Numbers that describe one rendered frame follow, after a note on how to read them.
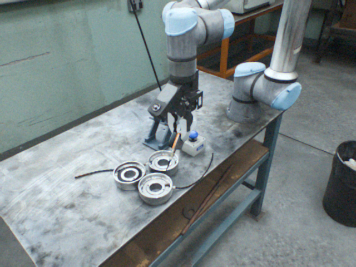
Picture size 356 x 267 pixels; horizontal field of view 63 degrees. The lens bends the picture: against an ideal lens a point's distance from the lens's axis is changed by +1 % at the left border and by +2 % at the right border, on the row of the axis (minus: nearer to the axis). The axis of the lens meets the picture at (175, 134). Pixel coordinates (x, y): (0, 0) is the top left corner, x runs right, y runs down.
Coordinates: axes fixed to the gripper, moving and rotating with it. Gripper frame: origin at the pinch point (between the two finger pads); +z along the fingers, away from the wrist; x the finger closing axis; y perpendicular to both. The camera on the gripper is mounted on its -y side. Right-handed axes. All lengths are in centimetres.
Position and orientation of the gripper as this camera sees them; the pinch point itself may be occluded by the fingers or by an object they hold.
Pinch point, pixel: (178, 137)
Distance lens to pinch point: 85.9
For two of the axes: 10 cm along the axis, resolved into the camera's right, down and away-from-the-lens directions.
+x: -7.6, -3.6, 5.3
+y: 6.4, -4.6, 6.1
